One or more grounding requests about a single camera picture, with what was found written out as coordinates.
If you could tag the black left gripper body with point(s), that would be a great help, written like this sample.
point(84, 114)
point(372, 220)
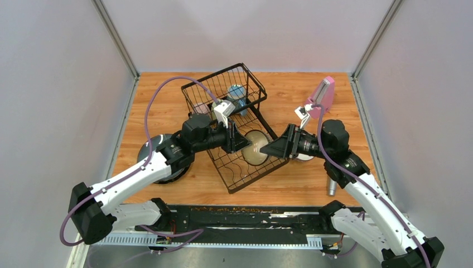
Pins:
point(228, 144)

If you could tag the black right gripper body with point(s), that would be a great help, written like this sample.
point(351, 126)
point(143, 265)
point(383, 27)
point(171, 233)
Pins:
point(298, 143)

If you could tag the patterned ceramic bowl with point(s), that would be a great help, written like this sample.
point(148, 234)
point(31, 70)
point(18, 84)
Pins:
point(252, 154)

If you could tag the pink ceramic mug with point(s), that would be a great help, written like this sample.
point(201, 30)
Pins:
point(201, 108)

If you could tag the blue butterfly mug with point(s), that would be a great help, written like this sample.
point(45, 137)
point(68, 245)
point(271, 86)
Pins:
point(237, 94)

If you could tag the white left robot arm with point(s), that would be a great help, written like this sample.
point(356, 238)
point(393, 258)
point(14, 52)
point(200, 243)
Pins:
point(98, 209)

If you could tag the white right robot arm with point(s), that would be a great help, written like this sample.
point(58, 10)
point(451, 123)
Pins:
point(393, 240)

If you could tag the white zigzag ceramic bowl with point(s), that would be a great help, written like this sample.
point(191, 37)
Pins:
point(304, 158)

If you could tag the pink metronome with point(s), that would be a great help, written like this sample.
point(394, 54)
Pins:
point(324, 95)

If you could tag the silver microphone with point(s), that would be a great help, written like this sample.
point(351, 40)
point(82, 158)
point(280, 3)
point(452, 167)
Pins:
point(331, 187)

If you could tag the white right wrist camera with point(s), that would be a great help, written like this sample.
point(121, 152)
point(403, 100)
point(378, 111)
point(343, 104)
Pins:
point(307, 112)

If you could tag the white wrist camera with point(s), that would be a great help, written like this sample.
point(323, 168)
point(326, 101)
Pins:
point(222, 109)
point(307, 112)

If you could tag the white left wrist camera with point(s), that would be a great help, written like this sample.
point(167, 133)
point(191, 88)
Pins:
point(222, 109)

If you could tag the black wire dish rack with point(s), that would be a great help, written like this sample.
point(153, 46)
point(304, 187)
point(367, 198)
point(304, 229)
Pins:
point(234, 171)

